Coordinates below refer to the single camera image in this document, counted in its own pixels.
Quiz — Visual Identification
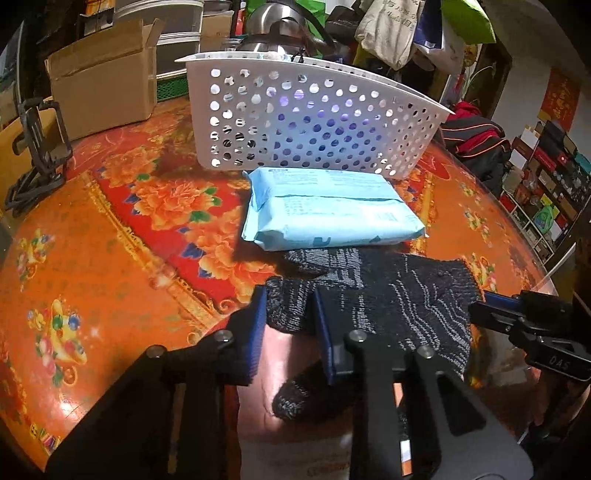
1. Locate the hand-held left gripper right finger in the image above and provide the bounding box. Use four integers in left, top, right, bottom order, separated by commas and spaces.
311, 291, 536, 480

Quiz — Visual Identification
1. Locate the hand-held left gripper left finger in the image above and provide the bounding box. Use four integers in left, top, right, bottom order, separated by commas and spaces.
44, 288, 269, 480

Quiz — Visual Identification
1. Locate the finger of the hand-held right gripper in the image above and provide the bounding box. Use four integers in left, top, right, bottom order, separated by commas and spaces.
468, 291, 575, 340
508, 323, 591, 384

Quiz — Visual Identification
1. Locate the black grey knit glove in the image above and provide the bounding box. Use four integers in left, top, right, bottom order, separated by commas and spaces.
265, 247, 483, 421

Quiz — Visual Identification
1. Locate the light blue soft packet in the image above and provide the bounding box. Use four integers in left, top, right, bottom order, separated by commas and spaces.
241, 167, 428, 252

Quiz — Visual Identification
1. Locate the white perforated plastic basket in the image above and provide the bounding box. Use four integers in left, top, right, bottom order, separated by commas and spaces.
174, 50, 455, 181

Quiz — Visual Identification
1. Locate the shelf of small boxes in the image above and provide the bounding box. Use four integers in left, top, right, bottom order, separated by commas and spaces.
501, 117, 591, 264

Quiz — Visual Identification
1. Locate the red and black jacket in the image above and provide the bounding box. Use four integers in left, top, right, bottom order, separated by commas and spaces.
438, 102, 513, 197

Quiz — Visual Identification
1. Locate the green plastic crate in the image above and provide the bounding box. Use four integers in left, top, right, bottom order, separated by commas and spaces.
156, 76, 190, 102

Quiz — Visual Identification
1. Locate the navy and white bag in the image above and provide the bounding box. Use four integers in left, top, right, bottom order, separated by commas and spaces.
413, 0, 467, 75

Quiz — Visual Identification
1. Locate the open cardboard box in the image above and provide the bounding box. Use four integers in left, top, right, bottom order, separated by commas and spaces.
45, 18, 167, 141

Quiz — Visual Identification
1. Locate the bright green hanging bag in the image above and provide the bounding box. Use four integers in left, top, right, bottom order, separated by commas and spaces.
441, 0, 497, 44

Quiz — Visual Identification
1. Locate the black folding phone stand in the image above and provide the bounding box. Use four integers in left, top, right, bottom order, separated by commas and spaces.
4, 98, 75, 217

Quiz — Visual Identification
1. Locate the white printed canvas tote bag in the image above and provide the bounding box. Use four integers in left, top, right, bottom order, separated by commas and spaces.
355, 0, 426, 70

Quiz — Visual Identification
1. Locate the stack of grey drawers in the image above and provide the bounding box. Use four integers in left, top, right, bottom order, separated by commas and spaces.
111, 0, 206, 79

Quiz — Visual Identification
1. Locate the stainless steel kettle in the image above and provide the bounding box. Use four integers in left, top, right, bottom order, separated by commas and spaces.
235, 0, 340, 58

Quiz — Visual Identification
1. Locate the red wall hanging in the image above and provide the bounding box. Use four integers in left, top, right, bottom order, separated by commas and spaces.
538, 69, 581, 134

